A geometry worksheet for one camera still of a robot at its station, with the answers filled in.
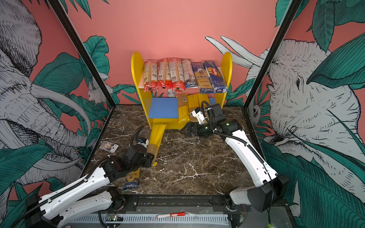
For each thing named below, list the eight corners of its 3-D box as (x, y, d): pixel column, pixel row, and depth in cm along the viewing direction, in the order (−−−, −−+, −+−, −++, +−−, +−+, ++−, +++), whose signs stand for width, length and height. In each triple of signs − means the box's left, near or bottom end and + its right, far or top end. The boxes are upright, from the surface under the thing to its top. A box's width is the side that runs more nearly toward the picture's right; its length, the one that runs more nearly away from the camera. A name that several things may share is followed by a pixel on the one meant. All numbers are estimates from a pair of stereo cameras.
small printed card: (100, 148, 97) (99, 147, 95) (106, 142, 100) (104, 140, 98) (114, 153, 95) (113, 151, 93) (119, 146, 98) (118, 144, 96)
